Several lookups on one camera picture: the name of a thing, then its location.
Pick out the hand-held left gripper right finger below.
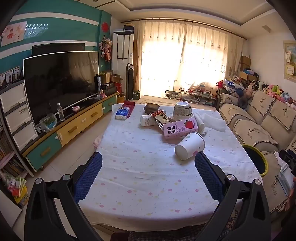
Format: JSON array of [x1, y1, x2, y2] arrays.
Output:
[[194, 152, 271, 241]]

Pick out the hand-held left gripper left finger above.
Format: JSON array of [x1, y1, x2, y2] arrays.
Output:
[[24, 152, 103, 241]]

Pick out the yellow rimmed black bin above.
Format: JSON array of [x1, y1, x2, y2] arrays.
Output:
[[241, 145, 269, 178]]

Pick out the white paper cup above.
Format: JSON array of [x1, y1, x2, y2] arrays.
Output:
[[174, 132, 206, 161]]

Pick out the white waffle towel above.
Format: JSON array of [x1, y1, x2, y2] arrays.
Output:
[[199, 112, 228, 132]]

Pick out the pink strawberry milk carton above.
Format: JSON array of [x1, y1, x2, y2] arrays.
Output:
[[163, 117, 199, 140]]

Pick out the red brown snack wrapper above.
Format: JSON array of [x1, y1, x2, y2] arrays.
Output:
[[151, 110, 173, 130]]

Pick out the white plastic bottle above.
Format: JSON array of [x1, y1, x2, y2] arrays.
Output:
[[140, 114, 158, 127]]

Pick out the dark brown plastic tray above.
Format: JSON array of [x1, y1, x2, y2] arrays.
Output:
[[143, 103, 160, 114]]

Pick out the person's right forearm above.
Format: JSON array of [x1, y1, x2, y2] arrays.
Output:
[[286, 183, 296, 210]]

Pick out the white paper sheets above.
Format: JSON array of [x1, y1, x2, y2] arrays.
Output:
[[274, 150, 288, 167]]

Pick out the beige sofa with covers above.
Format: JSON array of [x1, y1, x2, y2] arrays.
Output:
[[217, 90, 296, 214]]

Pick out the white dotted tablecloth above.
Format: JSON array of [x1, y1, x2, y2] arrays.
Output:
[[79, 103, 263, 225]]

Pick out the yellow teal television cabinet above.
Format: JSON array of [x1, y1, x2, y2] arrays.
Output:
[[22, 91, 119, 173]]

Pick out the clear plastic bag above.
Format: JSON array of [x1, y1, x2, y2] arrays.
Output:
[[39, 113, 57, 133]]

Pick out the clear water bottle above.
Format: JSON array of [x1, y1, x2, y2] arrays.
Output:
[[57, 103, 65, 122]]

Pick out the row of plush toys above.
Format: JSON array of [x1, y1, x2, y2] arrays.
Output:
[[245, 80, 296, 107]]

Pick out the blue tissue pack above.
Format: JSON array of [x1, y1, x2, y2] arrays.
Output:
[[115, 107, 131, 120]]

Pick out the heap of colourful packets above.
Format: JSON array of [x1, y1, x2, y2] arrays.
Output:
[[0, 173, 29, 208]]

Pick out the grey neck pillow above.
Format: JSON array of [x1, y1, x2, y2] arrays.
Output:
[[238, 95, 249, 109]]

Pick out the shelf of books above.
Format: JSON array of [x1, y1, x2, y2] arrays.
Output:
[[0, 125, 28, 181]]

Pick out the flat red box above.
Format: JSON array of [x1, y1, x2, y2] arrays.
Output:
[[122, 100, 136, 116]]

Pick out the pile of books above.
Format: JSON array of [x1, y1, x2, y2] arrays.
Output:
[[179, 82, 216, 105]]

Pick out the glass coffee table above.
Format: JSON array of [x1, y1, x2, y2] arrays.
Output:
[[165, 89, 216, 106]]

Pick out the blue star print bag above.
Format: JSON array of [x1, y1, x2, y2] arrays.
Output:
[[223, 79, 243, 91]]

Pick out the floral sheet mattress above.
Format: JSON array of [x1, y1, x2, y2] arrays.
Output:
[[135, 95, 216, 110]]

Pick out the white plastic drawer unit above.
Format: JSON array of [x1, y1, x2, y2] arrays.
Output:
[[0, 80, 40, 153]]

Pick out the large curved television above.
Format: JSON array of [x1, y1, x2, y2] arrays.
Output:
[[23, 51, 99, 126]]

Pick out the framed landscape picture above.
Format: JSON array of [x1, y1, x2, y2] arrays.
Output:
[[282, 40, 296, 81]]

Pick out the black tower fan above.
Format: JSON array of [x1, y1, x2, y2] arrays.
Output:
[[126, 63, 134, 101]]

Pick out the stack of cardboard boxes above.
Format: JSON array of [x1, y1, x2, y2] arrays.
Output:
[[238, 56, 257, 80]]

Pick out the cream embroidered curtain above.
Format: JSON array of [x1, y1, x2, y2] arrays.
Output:
[[133, 20, 244, 98]]

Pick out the white standing air conditioner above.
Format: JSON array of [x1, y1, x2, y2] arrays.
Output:
[[112, 32, 134, 98]]

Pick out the framed photos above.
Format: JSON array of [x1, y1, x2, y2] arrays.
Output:
[[0, 67, 21, 87]]

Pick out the hanging artificial flowers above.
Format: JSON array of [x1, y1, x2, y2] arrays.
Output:
[[99, 37, 113, 62]]

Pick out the small black television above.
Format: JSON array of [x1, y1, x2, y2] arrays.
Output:
[[32, 43, 85, 57]]

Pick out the dark blue box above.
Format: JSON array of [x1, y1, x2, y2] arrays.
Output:
[[114, 24, 134, 33]]

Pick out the brown curtain rod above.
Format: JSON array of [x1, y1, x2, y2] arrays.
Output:
[[120, 18, 248, 41]]

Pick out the pink wall poster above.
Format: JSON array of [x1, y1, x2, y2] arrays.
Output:
[[0, 21, 28, 47]]

